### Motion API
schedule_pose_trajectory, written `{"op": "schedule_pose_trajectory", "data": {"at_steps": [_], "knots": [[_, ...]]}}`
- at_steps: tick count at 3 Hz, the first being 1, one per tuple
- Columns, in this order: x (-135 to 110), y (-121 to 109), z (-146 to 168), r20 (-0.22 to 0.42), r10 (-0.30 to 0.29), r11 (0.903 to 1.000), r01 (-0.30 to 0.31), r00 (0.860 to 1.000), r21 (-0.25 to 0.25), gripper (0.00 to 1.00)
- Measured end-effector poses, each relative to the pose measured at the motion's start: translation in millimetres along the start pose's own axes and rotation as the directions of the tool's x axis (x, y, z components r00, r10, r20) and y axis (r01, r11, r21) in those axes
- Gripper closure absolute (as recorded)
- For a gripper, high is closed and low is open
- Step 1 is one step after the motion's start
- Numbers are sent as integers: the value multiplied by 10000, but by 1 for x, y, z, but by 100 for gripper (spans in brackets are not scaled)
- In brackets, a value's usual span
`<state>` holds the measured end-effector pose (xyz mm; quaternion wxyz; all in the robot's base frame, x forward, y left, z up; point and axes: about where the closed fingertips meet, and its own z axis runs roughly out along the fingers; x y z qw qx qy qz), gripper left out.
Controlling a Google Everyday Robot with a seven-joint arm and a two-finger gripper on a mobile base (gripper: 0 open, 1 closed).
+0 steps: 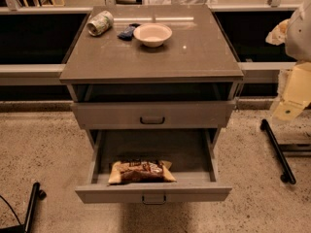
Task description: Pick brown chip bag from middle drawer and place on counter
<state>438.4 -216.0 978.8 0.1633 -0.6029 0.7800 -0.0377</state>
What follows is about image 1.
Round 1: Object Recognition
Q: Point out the brown chip bag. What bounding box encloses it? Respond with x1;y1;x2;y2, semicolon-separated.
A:
108;159;176;184

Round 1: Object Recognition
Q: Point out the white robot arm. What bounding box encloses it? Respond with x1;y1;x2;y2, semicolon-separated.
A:
265;0;311;121

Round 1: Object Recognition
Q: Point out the grey drawer cabinet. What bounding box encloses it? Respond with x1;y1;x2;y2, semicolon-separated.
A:
60;5;243;143

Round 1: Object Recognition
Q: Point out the closed grey top drawer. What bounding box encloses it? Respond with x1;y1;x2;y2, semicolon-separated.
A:
72;101;235;129

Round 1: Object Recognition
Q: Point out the open grey middle drawer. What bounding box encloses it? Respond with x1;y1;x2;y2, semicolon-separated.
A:
76;129;231;205

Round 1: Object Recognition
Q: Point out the white paper bowl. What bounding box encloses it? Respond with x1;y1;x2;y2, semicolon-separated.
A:
133;23;172;48

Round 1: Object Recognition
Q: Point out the dark blue snack packet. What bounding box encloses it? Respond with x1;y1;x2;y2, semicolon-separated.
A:
118;23;139;41

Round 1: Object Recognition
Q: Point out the green soda can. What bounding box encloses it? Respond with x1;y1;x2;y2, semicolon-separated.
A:
86;11;114;37

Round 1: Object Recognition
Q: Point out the grey metal railing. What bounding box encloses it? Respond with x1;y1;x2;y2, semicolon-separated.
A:
0;0;311;86

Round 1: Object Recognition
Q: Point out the black left base leg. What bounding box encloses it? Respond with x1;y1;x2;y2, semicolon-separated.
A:
0;182;47;233

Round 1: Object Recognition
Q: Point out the black base leg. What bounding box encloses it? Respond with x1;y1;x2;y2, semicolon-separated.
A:
259;119;311;184
0;182;47;233

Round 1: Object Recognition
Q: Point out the black right base leg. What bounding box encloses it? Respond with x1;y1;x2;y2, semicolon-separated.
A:
259;119;311;184

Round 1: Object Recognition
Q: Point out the black cable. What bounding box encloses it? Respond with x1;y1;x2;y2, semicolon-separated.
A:
0;194;23;226

